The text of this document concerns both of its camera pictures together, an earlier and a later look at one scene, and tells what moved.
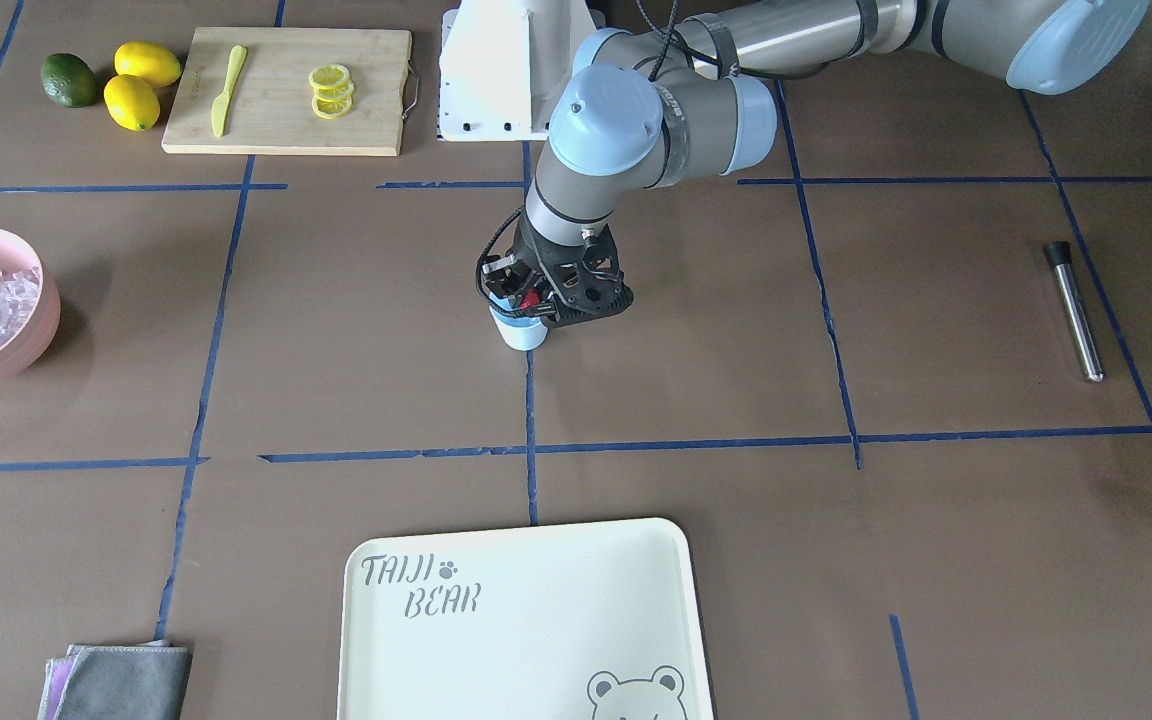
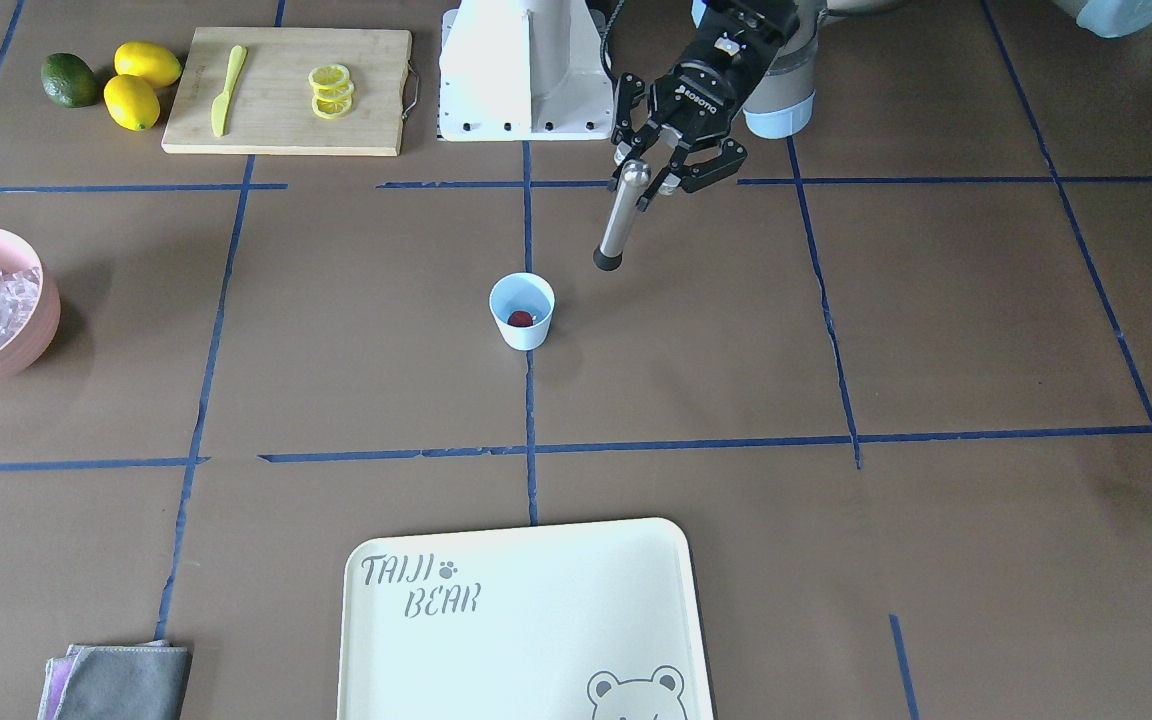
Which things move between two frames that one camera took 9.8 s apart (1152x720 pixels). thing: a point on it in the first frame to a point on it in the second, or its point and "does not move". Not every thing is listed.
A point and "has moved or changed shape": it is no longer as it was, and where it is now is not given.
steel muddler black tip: [1059, 256] has moved or changed shape
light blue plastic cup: [523, 334] does not move
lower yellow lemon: [132, 102] does not move
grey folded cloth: [142, 681] does not move
